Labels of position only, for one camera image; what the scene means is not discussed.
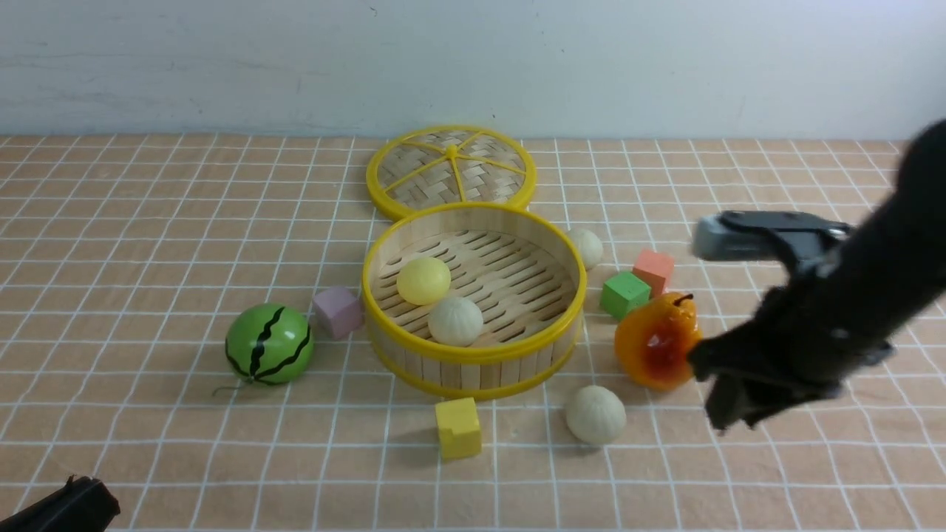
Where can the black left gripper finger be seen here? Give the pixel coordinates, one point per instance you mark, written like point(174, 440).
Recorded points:
point(83, 504)

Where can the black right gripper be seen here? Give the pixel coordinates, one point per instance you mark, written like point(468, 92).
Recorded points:
point(806, 337)

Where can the white bun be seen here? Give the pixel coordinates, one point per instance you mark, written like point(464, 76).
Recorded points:
point(595, 415)
point(455, 321)
point(588, 245)

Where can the yellow round bun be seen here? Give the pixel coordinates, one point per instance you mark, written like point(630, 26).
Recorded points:
point(424, 280)

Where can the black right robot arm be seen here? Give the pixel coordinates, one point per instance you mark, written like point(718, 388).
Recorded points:
point(912, 220)

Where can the bamboo steamer tray yellow rim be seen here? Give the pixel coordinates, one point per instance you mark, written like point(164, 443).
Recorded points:
point(522, 272)

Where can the white bun inside steamer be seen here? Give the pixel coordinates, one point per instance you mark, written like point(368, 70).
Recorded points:
point(455, 321)

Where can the woven bamboo steamer lid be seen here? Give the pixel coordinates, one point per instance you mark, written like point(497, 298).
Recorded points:
point(449, 164)

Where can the pink foam cube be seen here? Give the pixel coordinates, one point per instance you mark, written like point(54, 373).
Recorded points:
point(655, 269)

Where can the green foam cube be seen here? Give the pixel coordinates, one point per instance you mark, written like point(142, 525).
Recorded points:
point(623, 293)

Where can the checkered orange tablecloth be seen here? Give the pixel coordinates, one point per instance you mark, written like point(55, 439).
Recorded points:
point(125, 258)

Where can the green watermelon toy ball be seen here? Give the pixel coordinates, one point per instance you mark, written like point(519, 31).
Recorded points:
point(269, 344)

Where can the yellow foam cube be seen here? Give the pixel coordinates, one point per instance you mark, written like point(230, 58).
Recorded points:
point(458, 428)

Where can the purple foam cube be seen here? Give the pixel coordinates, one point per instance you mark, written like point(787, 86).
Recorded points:
point(338, 311)

